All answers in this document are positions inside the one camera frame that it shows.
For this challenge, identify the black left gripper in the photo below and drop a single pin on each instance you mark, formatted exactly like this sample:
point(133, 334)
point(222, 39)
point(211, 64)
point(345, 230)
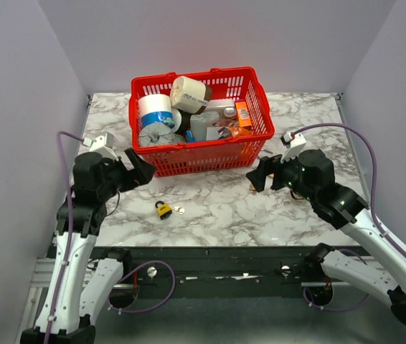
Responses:
point(142, 173)

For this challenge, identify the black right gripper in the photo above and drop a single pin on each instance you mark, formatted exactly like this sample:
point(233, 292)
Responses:
point(267, 165)

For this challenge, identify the yellow padlock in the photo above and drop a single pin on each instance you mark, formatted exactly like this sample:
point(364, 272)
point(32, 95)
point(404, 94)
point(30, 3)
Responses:
point(163, 210)

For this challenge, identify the small silver keys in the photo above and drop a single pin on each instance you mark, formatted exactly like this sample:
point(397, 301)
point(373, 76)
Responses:
point(178, 209)

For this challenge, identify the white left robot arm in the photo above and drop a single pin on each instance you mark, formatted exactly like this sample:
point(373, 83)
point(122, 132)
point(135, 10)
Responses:
point(73, 304)

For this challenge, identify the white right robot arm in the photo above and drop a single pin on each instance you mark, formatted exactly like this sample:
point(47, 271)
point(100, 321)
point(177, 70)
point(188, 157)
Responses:
point(311, 176)

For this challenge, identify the grey wrapped roll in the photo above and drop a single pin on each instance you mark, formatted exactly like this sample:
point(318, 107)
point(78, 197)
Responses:
point(158, 134)

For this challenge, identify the cream soap pump bottle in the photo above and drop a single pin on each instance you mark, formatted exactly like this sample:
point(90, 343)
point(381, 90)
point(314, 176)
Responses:
point(296, 197)

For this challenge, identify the orange snack packet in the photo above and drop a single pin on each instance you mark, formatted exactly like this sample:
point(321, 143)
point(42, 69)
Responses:
point(230, 129)

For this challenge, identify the orange box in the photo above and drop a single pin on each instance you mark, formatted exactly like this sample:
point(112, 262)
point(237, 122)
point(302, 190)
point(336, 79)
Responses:
point(243, 115)

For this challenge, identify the blue flat box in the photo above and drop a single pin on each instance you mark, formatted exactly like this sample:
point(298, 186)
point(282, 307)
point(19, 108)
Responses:
point(189, 136)

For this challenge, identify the white blue paper roll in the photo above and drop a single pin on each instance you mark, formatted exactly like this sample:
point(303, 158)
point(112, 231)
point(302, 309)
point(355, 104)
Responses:
point(156, 108)

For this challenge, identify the jar with metal lid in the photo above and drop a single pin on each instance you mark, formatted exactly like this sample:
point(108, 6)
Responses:
point(229, 113)

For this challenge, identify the white marbled container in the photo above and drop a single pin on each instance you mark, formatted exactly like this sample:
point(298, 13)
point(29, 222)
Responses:
point(201, 122)

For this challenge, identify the beige paper roll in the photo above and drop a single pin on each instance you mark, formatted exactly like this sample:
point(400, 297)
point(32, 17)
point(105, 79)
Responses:
point(189, 95)

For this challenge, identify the red plastic shopping basket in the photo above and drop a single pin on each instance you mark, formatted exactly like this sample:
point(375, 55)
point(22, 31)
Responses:
point(237, 83)

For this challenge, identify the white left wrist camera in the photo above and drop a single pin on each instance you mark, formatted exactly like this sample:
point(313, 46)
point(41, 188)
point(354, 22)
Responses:
point(103, 144)

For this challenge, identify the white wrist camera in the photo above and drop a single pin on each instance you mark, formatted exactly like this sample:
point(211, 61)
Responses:
point(294, 143)
point(103, 144)

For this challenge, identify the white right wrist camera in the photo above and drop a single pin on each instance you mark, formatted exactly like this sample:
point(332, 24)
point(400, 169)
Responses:
point(294, 143)

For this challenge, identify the black mounting base rail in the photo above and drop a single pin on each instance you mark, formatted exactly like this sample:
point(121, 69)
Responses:
point(219, 272)

